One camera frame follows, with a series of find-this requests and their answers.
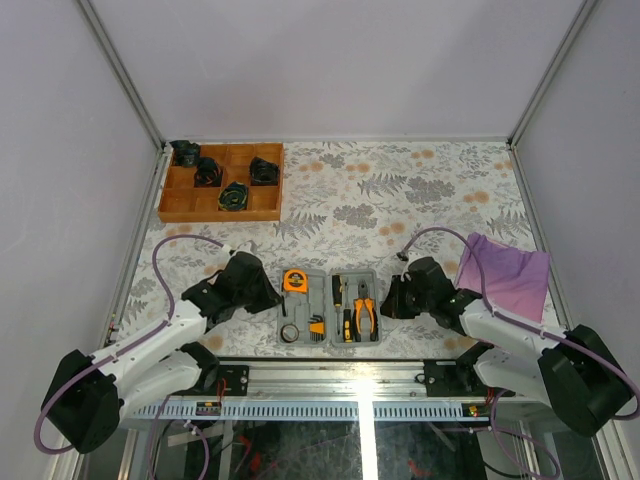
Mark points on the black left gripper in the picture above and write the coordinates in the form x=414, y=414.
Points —
x=272, y=299

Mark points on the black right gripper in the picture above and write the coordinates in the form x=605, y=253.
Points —
x=392, y=304

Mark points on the orange tape measure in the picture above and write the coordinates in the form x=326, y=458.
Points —
x=294, y=289

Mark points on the orange black pliers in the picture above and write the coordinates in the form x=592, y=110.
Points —
x=364, y=308

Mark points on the black electrical tape roll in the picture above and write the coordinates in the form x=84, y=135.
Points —
x=289, y=333

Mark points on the large black yellow screwdriver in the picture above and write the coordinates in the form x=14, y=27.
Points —
x=346, y=326

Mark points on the grey plastic tool case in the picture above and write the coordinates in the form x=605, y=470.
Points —
x=319, y=302

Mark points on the small black yellow screwdriver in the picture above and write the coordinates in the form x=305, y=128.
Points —
x=337, y=290

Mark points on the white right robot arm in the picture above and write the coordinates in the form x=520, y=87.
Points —
x=570, y=371

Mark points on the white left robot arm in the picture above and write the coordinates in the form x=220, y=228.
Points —
x=90, y=395

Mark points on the black blue tape roll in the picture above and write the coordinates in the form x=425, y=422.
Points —
x=234, y=197

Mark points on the purple princess print bag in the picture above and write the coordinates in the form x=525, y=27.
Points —
x=516, y=280

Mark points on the orange wooden compartment tray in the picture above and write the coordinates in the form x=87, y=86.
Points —
x=222, y=183

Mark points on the black tape roll right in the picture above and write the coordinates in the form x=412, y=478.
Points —
x=263, y=172

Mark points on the black tape roll top-left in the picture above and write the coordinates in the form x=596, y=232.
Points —
x=185, y=153

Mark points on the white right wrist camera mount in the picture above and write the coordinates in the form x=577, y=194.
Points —
x=408, y=258

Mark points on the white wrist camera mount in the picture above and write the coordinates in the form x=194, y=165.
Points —
x=247, y=246
x=408, y=258

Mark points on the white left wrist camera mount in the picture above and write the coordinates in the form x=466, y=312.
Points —
x=247, y=246

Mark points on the aluminium front rail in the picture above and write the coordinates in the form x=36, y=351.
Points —
x=291, y=379

